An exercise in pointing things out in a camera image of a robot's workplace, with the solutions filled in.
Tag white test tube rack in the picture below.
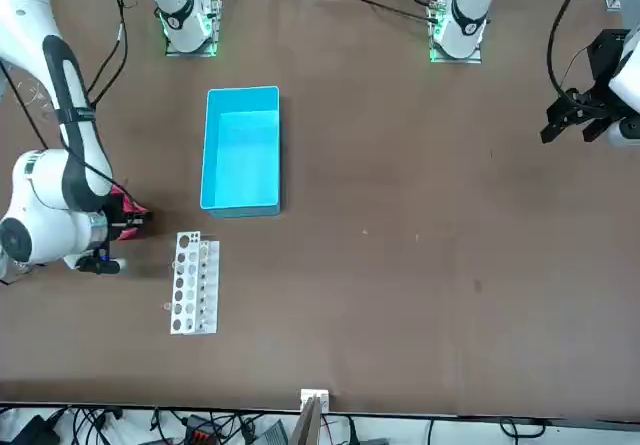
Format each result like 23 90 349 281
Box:
168 230 221 337

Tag grey metal bar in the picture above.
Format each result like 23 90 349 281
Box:
291 395 324 445

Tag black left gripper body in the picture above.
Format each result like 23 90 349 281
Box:
585 28 631 98

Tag white edge bracket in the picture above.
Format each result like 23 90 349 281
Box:
299 388 331 412

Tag red and black connector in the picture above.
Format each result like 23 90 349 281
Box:
182 414 221 444

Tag clear glass beaker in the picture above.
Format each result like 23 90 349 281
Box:
13 77 55 116

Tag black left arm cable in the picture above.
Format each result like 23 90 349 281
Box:
546 0 601 97

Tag black cable on table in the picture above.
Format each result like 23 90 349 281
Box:
312 0 436 22

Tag blue plastic storage box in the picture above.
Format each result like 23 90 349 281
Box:
198 84 284 219

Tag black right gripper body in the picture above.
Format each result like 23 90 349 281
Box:
102 192 152 242

